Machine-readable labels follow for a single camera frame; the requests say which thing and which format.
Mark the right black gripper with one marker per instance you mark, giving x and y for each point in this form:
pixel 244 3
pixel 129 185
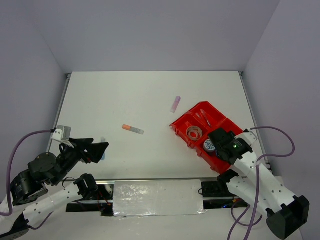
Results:
pixel 231 134

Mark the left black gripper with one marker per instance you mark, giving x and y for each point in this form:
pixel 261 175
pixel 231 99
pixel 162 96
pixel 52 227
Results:
pixel 96 150

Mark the blue tape stack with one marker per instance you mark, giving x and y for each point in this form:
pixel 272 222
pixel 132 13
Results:
pixel 208 146

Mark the small clear tape roll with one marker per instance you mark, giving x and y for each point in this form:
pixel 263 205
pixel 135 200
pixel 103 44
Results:
pixel 194 135

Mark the large clear tape roll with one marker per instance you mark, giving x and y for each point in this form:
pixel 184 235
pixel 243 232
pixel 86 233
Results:
pixel 194 128

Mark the red pen refill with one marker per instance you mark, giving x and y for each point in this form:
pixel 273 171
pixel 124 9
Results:
pixel 203 113

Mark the orange capped lead case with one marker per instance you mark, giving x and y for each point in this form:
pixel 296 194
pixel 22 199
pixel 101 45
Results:
pixel 133 129

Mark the pink eraser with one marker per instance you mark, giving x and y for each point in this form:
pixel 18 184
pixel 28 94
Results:
pixel 175 104

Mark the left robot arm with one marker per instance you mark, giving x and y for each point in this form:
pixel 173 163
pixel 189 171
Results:
pixel 23 201

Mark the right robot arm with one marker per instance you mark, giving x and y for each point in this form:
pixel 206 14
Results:
pixel 249 179

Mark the red plastic bin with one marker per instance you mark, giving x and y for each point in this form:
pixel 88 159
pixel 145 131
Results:
pixel 195 125

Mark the silver foil base cover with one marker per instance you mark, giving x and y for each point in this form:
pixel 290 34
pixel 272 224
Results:
pixel 157 198

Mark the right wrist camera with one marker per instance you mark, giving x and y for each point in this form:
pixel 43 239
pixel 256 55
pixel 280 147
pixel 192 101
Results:
pixel 248 136

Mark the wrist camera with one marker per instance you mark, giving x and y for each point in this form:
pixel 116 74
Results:
pixel 61 134
pixel 248 136

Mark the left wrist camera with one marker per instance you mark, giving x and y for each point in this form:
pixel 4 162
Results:
pixel 61 134

